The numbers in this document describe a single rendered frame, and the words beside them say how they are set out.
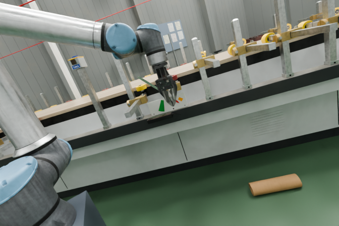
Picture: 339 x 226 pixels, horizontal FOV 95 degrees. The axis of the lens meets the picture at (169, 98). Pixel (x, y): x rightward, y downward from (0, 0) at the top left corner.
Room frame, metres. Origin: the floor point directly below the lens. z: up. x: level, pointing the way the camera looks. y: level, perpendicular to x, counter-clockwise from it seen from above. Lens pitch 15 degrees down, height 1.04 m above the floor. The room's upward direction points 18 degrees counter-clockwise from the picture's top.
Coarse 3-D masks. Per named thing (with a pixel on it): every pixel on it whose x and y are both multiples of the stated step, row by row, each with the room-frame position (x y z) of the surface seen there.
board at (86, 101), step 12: (300, 36) 1.08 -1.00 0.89; (228, 60) 1.15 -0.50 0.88; (168, 72) 1.56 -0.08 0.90; (180, 72) 1.25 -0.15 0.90; (192, 72) 1.19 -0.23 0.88; (132, 84) 1.56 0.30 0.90; (84, 96) 2.07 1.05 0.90; (108, 96) 1.28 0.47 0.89; (48, 108) 2.04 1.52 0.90; (60, 108) 1.54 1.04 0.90; (72, 108) 1.33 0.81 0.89; (0, 132) 1.44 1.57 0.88
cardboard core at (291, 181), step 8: (280, 176) 0.84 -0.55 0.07; (288, 176) 0.81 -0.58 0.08; (296, 176) 0.79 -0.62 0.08; (256, 184) 0.83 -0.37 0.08; (264, 184) 0.81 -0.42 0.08; (272, 184) 0.80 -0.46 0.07; (280, 184) 0.79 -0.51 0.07; (288, 184) 0.78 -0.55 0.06; (296, 184) 0.77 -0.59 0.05; (256, 192) 0.80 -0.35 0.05; (264, 192) 0.79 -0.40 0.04; (272, 192) 0.79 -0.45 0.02
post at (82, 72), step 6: (78, 72) 1.08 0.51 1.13; (84, 72) 1.09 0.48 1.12; (84, 78) 1.08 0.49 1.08; (84, 84) 1.08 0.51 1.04; (90, 84) 1.09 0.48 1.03; (90, 90) 1.08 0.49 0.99; (90, 96) 1.08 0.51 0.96; (96, 96) 1.10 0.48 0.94; (96, 102) 1.08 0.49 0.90; (96, 108) 1.08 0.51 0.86; (102, 108) 1.11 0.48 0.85; (102, 114) 1.08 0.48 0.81; (102, 120) 1.08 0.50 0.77; (108, 126) 1.07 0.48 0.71
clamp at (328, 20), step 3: (336, 15) 0.87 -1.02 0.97; (327, 18) 0.87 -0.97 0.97; (330, 18) 0.87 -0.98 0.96; (333, 18) 0.86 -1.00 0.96; (336, 18) 0.86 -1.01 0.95; (321, 21) 0.89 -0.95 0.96; (324, 21) 0.87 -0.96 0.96; (327, 21) 0.87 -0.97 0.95; (330, 21) 0.87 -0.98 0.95; (333, 21) 0.86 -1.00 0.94; (336, 21) 0.86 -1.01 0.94; (318, 24) 0.91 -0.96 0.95; (321, 24) 0.89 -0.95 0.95; (324, 24) 0.87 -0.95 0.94
